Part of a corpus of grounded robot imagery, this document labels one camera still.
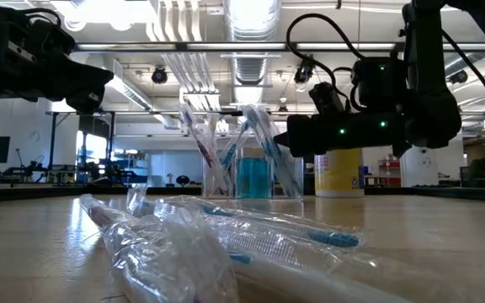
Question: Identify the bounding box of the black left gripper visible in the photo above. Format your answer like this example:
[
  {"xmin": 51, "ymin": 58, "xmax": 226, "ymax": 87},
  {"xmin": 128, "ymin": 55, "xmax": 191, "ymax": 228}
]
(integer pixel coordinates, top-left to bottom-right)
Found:
[{"xmin": 0, "ymin": 50, "xmax": 115, "ymax": 114}]

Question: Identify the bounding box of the silver ventilation duct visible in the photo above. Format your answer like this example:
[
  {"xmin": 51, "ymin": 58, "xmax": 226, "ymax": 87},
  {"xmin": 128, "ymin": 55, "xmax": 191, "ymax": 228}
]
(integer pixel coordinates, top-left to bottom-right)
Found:
[{"xmin": 224, "ymin": 0, "xmax": 282, "ymax": 132}]

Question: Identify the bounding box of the black ceiling spotlight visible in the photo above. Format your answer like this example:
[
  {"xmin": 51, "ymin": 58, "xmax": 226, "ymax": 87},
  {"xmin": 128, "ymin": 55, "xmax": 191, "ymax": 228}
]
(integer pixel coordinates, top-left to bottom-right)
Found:
[
  {"xmin": 292, "ymin": 53, "xmax": 317, "ymax": 85},
  {"xmin": 449, "ymin": 69, "xmax": 470, "ymax": 85},
  {"xmin": 150, "ymin": 64, "xmax": 169, "ymax": 85}
]

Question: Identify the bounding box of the black upright panel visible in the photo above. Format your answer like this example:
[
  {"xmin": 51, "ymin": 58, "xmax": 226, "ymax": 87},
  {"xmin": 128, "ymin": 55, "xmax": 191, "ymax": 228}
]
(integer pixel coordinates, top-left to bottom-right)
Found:
[{"xmin": 302, "ymin": 156, "xmax": 315, "ymax": 195}]

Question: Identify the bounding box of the yellow Lysol wipes canister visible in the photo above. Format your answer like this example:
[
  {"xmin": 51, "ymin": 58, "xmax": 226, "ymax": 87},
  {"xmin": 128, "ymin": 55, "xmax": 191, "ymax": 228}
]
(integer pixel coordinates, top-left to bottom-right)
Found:
[{"xmin": 313, "ymin": 147, "xmax": 365, "ymax": 199}]

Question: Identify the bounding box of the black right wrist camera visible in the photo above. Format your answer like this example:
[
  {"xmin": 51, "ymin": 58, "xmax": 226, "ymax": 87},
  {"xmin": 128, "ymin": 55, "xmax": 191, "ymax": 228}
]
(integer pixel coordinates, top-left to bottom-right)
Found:
[{"xmin": 308, "ymin": 81, "xmax": 349, "ymax": 117}]

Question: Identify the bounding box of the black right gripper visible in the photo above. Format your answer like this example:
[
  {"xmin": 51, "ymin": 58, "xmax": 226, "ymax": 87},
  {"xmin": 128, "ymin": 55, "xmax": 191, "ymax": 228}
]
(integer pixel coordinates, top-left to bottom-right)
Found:
[{"xmin": 274, "ymin": 112, "xmax": 408, "ymax": 157}]

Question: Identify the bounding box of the black cable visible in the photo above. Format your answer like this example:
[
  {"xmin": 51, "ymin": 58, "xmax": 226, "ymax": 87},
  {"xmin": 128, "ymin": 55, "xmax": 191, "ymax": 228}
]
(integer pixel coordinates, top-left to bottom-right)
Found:
[{"xmin": 285, "ymin": 12, "xmax": 368, "ymax": 85}]

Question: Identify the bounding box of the white rectangular ceiling duct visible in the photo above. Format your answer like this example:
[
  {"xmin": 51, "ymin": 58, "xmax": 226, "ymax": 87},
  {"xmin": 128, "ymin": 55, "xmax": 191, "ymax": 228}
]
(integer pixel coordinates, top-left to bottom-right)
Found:
[{"xmin": 94, "ymin": 56, "xmax": 183, "ymax": 130}]

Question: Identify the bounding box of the red shelf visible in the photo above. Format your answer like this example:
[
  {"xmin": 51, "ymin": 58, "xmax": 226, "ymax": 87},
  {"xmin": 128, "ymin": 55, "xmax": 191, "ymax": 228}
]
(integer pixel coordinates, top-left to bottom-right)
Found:
[{"xmin": 377, "ymin": 158, "xmax": 402, "ymax": 188}]

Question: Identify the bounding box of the clear acrylic organizer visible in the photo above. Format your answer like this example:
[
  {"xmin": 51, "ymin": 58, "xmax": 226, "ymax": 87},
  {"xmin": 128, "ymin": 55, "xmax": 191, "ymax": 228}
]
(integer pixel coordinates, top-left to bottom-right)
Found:
[{"xmin": 202, "ymin": 146, "xmax": 306, "ymax": 199}]

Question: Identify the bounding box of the person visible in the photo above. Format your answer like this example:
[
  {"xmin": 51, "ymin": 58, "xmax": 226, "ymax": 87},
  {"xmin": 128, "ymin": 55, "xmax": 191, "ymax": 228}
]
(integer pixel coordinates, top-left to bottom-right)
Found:
[{"xmin": 463, "ymin": 146, "xmax": 485, "ymax": 189}]

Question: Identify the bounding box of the black overhead crossbar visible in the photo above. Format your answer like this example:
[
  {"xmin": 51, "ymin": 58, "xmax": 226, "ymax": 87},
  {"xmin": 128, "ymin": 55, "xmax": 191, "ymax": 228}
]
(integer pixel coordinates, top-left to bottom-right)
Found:
[{"xmin": 72, "ymin": 40, "xmax": 485, "ymax": 53}]

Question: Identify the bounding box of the white round column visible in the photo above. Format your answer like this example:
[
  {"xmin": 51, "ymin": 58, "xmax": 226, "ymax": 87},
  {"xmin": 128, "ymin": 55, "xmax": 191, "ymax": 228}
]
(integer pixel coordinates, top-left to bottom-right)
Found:
[{"xmin": 399, "ymin": 145, "xmax": 438, "ymax": 189}]

